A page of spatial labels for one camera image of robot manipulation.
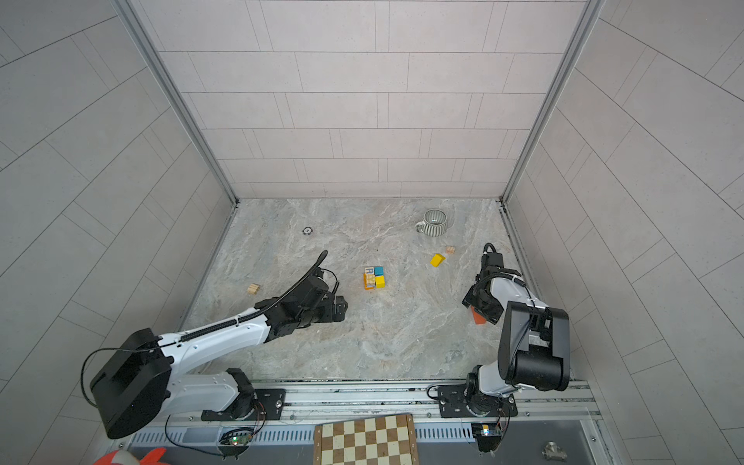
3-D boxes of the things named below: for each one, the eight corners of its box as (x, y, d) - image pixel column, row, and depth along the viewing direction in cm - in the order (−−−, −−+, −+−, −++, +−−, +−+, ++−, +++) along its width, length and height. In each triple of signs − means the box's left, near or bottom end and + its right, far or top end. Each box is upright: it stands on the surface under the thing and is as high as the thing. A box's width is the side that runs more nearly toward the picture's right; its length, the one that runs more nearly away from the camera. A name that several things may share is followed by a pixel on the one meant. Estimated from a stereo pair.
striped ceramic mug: (416, 240, 106) (417, 230, 101) (414, 219, 113) (415, 209, 108) (445, 240, 106) (448, 230, 101) (441, 220, 113) (444, 209, 108)
